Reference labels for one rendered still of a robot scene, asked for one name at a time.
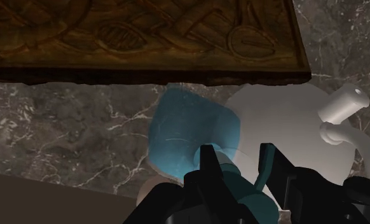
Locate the white bathroom fixture with tap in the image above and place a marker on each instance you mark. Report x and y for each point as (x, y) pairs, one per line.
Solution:
(281, 124)

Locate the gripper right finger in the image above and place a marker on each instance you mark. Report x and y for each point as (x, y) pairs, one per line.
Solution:
(309, 195)

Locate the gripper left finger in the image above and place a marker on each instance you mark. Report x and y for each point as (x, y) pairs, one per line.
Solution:
(206, 186)

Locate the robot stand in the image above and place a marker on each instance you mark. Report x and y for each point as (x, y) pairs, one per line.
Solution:
(141, 37)

